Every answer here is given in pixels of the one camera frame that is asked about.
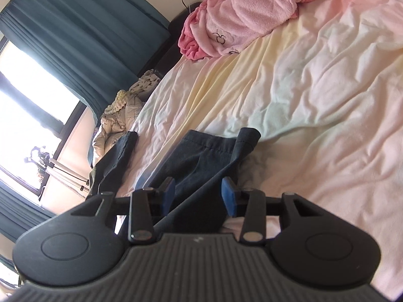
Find dark navy pants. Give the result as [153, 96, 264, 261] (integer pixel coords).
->
[90, 127, 262, 235]

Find black sofa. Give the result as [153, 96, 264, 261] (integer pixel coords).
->
[154, 2, 203, 80]

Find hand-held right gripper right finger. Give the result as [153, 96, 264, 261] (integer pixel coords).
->
[221, 177, 331, 243]

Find light pink fleece garment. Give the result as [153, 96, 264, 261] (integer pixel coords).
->
[197, 0, 299, 58]

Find dotted pale cloth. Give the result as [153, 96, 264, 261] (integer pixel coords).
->
[128, 68, 162, 96]

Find blue curtain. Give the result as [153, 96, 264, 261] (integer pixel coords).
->
[0, 0, 173, 109]
[0, 182, 55, 244]

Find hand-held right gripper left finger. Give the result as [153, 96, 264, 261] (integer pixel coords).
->
[72, 177, 176, 244]

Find garment steamer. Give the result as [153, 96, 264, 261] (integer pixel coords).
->
[24, 145, 90, 197]

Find bed with pink sheet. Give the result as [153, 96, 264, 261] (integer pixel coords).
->
[115, 0, 403, 301]

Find dark framed window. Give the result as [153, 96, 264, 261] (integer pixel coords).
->
[0, 36, 87, 203]

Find pink blanket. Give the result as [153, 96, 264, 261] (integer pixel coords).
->
[178, 0, 320, 60]

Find pale ruffled cloth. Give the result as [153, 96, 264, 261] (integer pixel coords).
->
[105, 90, 127, 114]

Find beige down jacket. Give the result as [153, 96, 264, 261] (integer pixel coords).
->
[91, 93, 146, 168]

